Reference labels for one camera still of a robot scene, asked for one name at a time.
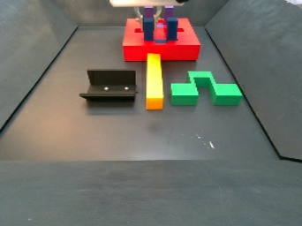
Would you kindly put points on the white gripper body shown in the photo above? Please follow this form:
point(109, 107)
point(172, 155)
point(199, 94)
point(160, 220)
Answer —
point(135, 3)

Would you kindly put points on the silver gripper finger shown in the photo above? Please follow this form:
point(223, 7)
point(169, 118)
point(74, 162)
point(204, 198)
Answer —
point(139, 15)
point(156, 16)

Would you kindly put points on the blue U-shaped block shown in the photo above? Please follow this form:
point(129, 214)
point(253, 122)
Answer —
point(171, 29)

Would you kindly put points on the red slotted board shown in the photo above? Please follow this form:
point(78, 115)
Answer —
point(180, 50)

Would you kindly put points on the purple U-shaped block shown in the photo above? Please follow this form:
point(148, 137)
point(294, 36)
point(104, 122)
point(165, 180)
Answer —
point(167, 12)

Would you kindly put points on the yellow long bar block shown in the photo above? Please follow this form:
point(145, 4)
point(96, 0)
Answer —
point(153, 83)

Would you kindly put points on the black angle bracket holder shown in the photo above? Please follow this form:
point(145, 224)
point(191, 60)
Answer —
point(110, 85)

